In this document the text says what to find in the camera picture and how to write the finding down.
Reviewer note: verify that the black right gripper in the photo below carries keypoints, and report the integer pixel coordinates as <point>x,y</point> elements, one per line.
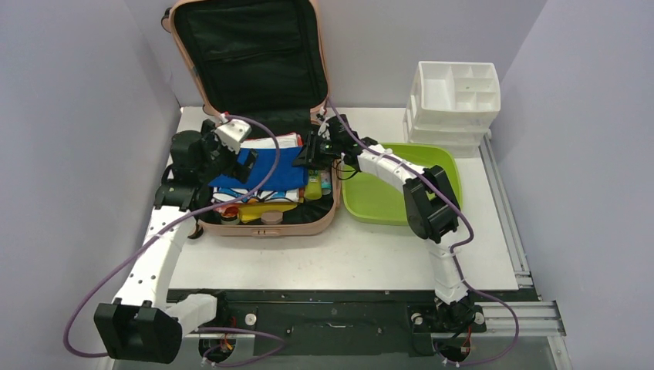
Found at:
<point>311,150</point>

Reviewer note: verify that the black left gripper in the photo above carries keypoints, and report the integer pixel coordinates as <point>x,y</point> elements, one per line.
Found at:
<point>241,171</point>

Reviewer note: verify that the blue cloth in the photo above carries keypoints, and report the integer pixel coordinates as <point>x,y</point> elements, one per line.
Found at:
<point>285,176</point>

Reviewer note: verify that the pink hard-shell suitcase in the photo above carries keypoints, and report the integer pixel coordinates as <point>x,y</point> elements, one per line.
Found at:
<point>262,62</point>

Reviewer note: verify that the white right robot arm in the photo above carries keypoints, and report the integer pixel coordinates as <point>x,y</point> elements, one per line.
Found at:
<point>431,207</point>

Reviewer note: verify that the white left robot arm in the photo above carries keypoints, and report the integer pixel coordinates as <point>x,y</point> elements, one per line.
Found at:
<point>138,325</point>

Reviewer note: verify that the small white pink bottle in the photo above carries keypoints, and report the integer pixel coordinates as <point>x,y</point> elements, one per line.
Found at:
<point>326,182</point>

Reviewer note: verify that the yellow-green spray bottle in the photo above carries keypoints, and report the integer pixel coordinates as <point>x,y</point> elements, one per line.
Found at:
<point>313,188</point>

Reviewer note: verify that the red folded garment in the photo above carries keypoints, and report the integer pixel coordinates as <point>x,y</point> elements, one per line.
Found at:
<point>231,210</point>

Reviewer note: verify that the yellow packet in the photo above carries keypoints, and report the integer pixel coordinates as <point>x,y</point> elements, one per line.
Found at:
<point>252,211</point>

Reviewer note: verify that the small round gold-rim jar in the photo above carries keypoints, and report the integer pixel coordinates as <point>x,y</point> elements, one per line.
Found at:
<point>230,218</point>

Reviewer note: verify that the pink octagonal lid jar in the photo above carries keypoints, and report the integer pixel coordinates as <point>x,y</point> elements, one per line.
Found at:
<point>272,217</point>

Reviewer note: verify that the green plastic tray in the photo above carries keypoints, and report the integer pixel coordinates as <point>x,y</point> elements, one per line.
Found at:
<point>372,201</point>

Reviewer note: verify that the white drawer organizer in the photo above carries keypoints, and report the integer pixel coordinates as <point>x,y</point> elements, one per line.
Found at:
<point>452,105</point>

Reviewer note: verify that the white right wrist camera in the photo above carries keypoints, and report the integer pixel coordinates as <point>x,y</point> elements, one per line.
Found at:
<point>323,118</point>

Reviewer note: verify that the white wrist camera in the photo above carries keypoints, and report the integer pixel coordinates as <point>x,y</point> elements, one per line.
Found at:
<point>233,133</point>
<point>323,118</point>

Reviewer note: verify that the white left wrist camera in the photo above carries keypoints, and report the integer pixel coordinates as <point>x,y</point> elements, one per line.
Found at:
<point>233,133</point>

